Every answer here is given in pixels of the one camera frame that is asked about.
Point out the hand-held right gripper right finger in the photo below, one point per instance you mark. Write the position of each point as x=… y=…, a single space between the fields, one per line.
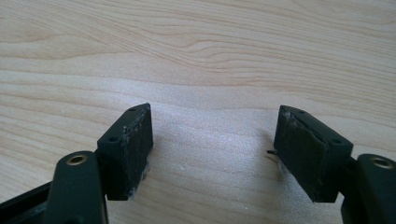
x=311 y=155

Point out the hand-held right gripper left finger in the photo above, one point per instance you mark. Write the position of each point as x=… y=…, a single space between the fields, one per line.
x=124 y=155

